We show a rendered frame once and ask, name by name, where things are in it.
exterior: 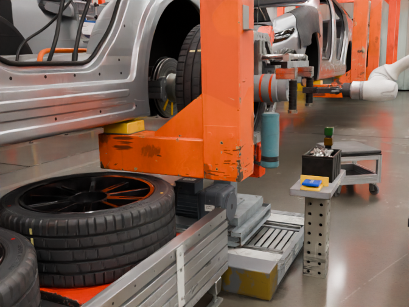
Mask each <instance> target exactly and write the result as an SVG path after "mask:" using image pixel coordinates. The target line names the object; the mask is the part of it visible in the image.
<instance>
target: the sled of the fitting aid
mask: <svg viewBox="0 0 409 307"><path fill-rule="evenodd" d="M270 216H271V204H270V203H263V204H262V205H261V206H260V207H259V208H258V209H257V210H256V211H254V212H253V213H252V214H251V215H250V216H249V217H248V218H246V219H245V220H244V221H243V222H242V223H241V224H240V225H239V226H233V225H229V226H228V227H226V228H227V229H228V235H227V236H228V243H227V245H228V246H231V247H238V248H241V246H243V245H244V243H246V242H247V240H249V238H250V237H251V236H252V235H253V234H254V233H255V232H256V231H257V230H258V229H259V228H260V227H261V226H262V225H263V224H264V222H265V221H266V220H267V219H268V218H269V217H270Z"/></svg>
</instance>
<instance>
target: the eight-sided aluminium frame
mask: <svg viewBox="0 0 409 307"><path fill-rule="evenodd" d="M259 40H261V41H262V40H265V48H266V50H267V54H268V55H270V54H274V53H273V49H272V46H271V43H270V37H269V35H268V33H262V32H256V31H254V41H259ZM272 61H273V60H269V61H268V60H267V61H264V62H262V63H263V66H264V74H269V73H270V72H271V73H272V74H275V73H276V68H277V65H270V62H272ZM276 103H277V102H264V104H263V108H262V111H261V114H262V113H266V112H267V111H268V110H269V112H274V111H275V109H276ZM260 126H261V115H260V118H259V122H258V125H257V129H256V131H254V144H256V143H258V142H260V141H261V140H260Z"/></svg>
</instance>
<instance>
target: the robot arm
mask: <svg viewBox="0 0 409 307"><path fill-rule="evenodd" d="M407 68H409V55H408V56H406V57H404V58H402V59H400V60H398V61H397V62H395V63H393V64H390V65H387V64H385V65H383V66H380V67H378V68H376V69H375V70H373V71H372V73H371V74H370V75H369V78H368V81H353V82H352V84H351V83H344V84H343V87H342V88H340V86H332V87H317V86H316V87H306V86H305V87H303V88H302V93H317V94H319V93H330V94H340V93H342V96H343V98H351V99H360V100H362V99H363V100H367V101H377V102H379V101H390V100H393V99H395V98H396V96H397V92H398V85H397V83H396V81H397V80H398V76H399V74H400V73H401V72H402V71H404V70H405V69H407Z"/></svg>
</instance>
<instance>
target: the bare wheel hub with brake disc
mask: <svg viewBox="0 0 409 307"><path fill-rule="evenodd" d="M177 64H178V63H177V61H176V60H175V59H174V58H164V59H162V60H161V61H160V62H159V63H158V65H157V67H156V69H155V72H154V75H153V80H157V79H159V77H166V79H167V86H165V88H164V89H165V92H167V98H168V100H169V101H168V103H167V106H166V109H165V111H164V110H163V108H164V105H165V103H166V102H160V100H159V99H154V102H155V105H156V107H157V109H158V111H159V112H160V113H161V114H162V115H163V116H166V117H173V116H175V115H177V114H178V112H177V111H178V110H177V103H176V96H175V92H176V91H175V78H176V71H177ZM171 102H173V115H171Z"/></svg>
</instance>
